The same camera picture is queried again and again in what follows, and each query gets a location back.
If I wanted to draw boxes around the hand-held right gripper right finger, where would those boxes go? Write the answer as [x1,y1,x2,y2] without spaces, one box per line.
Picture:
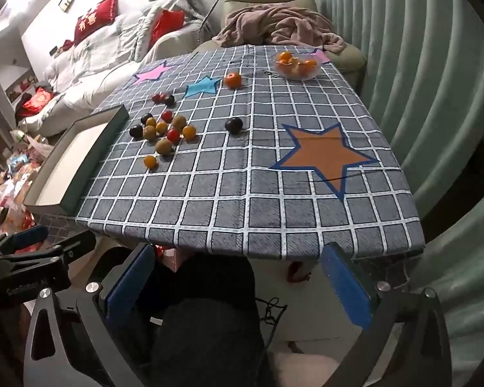
[322,242,454,387]

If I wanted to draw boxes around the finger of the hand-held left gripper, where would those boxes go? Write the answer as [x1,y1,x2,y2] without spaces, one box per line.
[0,231,97,269]
[0,226,50,255]

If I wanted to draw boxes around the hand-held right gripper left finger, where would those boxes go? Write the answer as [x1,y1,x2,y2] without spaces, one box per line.
[23,243,157,387]

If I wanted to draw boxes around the dark green cardboard box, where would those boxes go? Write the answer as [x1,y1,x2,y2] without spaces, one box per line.
[23,104,130,216]

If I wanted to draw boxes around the pile of colourful clutter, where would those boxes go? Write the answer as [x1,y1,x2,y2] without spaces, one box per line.
[0,129,53,234]

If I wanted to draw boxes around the person's dark trousers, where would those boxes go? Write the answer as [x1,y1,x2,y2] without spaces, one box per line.
[145,250,269,387]

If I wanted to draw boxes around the red patterned pillow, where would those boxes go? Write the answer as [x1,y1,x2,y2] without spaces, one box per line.
[22,91,55,117]

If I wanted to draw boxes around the grey checkered tablecloth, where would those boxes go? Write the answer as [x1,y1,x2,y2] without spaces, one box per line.
[75,44,425,261]

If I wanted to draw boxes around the orange paper star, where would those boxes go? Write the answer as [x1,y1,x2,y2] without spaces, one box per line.
[269,123,380,201]

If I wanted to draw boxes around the large pink paper star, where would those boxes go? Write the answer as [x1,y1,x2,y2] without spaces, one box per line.
[134,61,176,85]

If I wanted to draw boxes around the white covered sofa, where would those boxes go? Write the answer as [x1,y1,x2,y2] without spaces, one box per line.
[18,0,227,138]

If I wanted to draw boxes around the blue paper star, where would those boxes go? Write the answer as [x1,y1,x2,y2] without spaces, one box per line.
[184,75,222,98]

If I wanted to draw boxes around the pale green curtain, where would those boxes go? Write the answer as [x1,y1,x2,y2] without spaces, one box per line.
[320,0,484,372]

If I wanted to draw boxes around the plastic bag of mandarins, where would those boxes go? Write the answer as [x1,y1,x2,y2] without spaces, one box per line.
[273,50,321,81]

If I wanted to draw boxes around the red pillow with characters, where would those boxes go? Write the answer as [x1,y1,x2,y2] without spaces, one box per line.
[73,0,118,46]

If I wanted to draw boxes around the plain red pillow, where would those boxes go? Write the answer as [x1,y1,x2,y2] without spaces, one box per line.
[149,9,186,47]

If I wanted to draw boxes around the grey striped cushion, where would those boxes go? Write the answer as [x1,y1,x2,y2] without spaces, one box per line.
[136,0,214,55]

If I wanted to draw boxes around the pink blanket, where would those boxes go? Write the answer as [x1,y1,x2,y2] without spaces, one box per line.
[216,3,347,54]

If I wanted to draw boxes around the black gooseneck holder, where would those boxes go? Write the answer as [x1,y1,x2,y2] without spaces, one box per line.
[202,0,237,43]

